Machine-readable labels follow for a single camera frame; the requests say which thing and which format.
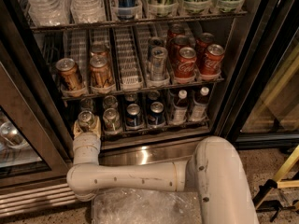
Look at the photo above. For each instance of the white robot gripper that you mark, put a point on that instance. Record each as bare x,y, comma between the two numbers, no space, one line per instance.
87,139

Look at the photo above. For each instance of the red coca-cola can rear right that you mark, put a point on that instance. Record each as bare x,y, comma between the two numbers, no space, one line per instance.
202,42

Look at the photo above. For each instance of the left glass fridge door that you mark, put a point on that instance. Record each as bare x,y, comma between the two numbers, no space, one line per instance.
25,101

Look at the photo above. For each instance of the empty white can track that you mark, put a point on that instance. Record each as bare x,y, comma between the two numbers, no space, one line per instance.
130,74

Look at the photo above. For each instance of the red coca-cola can front right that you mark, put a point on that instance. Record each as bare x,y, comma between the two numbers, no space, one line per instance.
211,60

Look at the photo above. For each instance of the blue pepsi can front left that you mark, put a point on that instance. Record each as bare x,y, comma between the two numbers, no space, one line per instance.
133,115

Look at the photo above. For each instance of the red blue can top shelf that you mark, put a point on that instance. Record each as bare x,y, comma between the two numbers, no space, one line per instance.
124,9

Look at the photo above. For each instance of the white cap bottle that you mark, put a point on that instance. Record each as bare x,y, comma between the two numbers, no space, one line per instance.
199,104
179,108

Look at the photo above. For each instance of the clear water bottle right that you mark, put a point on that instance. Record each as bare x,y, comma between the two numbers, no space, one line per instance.
88,11

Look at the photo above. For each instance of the gold can far left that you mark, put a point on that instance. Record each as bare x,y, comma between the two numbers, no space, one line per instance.
69,73

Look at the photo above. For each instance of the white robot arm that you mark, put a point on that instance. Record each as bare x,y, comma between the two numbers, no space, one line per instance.
215,171

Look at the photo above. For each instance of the blue pepsi can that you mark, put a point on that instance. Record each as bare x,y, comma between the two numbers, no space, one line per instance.
133,115
153,96
131,98
156,114

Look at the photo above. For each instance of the red coca-cola can middle left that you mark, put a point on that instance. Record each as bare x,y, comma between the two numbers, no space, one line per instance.
177,43

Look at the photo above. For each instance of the white cap bottle left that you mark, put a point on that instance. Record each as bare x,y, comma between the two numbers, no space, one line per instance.
179,108

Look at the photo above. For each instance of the red coca-cola can front left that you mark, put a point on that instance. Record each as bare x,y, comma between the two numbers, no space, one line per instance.
184,65

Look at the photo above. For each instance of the clear water bottle left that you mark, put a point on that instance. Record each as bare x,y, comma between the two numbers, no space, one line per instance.
49,12

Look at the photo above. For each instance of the red coca-cola can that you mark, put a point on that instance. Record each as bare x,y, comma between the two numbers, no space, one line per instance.
202,42
184,65
211,60
174,30
177,43

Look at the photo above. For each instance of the silver can front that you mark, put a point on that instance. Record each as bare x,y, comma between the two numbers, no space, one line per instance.
158,63

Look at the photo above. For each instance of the silver can rear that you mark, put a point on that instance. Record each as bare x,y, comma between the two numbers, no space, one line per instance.
154,41

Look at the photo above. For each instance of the red coca-cola can rear left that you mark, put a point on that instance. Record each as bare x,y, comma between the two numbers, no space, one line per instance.
174,30

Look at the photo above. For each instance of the silver can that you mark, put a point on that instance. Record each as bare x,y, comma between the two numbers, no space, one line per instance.
154,41
158,63

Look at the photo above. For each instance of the right glass fridge door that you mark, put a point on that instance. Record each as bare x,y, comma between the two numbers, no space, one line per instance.
262,108

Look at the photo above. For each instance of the blue pepsi can front right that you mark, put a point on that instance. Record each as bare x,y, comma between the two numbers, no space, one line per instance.
156,114

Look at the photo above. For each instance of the steel fridge base grille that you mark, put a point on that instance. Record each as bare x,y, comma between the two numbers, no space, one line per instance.
48,195

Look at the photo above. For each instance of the yellow black cart frame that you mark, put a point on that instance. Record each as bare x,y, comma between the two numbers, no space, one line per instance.
278,182

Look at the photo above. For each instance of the glass fridge door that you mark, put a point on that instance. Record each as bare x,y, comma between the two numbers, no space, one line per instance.
25,101
262,108

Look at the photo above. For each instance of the gold can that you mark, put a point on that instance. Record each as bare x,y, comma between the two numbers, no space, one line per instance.
69,73
99,49
101,71

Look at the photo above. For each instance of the blue pepsi can rear right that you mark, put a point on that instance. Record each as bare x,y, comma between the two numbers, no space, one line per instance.
153,96

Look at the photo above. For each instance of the white cap bottle right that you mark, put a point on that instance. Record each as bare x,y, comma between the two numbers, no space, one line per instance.
199,104

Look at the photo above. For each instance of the clear water bottle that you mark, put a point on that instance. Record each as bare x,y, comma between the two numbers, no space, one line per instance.
88,11
49,12

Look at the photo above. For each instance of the can behind left door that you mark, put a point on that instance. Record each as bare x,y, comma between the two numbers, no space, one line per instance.
12,135

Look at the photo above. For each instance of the blue pepsi can rear left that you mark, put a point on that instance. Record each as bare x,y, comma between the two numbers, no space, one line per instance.
131,98

